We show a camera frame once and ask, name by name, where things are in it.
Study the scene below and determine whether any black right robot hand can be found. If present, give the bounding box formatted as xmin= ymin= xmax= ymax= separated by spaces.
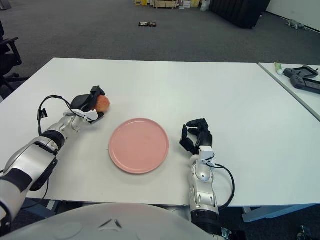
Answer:
xmin=179 ymin=117 xmax=216 ymax=162

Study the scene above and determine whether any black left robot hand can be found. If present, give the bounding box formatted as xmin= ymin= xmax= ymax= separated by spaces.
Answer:
xmin=70 ymin=85 xmax=107 ymax=125

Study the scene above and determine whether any red yellow apple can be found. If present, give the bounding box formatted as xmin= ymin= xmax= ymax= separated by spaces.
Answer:
xmin=94 ymin=95 xmax=111 ymax=113

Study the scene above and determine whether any pink round plate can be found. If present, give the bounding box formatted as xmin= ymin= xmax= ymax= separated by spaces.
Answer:
xmin=108 ymin=117 xmax=170 ymax=175

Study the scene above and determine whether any black office chair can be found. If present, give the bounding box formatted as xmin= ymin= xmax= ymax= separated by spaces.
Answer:
xmin=0 ymin=18 xmax=28 ymax=98

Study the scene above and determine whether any black handheld controller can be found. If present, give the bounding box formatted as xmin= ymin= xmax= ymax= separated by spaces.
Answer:
xmin=283 ymin=65 xmax=320 ymax=78
xmin=289 ymin=74 xmax=320 ymax=95

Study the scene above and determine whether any grey robot torso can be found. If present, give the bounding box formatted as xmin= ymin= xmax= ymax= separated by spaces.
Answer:
xmin=0 ymin=202 xmax=216 ymax=240

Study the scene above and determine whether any wooden crate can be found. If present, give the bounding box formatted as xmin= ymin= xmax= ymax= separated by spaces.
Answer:
xmin=153 ymin=0 xmax=179 ymax=10

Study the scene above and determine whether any black cabinet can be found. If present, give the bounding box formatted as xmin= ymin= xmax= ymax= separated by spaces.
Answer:
xmin=208 ymin=0 xmax=271 ymax=30

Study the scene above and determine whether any grey quadruped robot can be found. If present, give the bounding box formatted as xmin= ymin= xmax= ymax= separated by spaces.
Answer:
xmin=285 ymin=19 xmax=307 ymax=30

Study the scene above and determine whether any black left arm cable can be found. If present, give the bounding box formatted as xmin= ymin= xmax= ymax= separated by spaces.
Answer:
xmin=37 ymin=94 xmax=76 ymax=137

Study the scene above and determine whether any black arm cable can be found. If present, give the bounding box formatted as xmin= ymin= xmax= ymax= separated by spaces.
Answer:
xmin=37 ymin=94 xmax=76 ymax=137
xmin=214 ymin=163 xmax=236 ymax=208

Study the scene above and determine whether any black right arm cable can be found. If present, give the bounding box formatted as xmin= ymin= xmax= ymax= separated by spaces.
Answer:
xmin=214 ymin=163 xmax=236 ymax=208

